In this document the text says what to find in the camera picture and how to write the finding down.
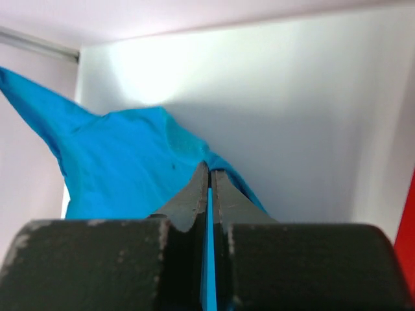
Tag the blue polo t-shirt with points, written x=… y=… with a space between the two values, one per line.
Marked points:
x=123 y=165

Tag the red plastic bin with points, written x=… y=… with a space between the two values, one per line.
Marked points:
x=404 y=244

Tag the aluminium frame post left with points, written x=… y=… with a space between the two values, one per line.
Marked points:
x=35 y=44

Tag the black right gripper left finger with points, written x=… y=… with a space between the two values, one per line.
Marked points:
x=151 y=264

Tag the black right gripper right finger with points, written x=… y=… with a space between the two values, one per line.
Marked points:
x=262 y=264

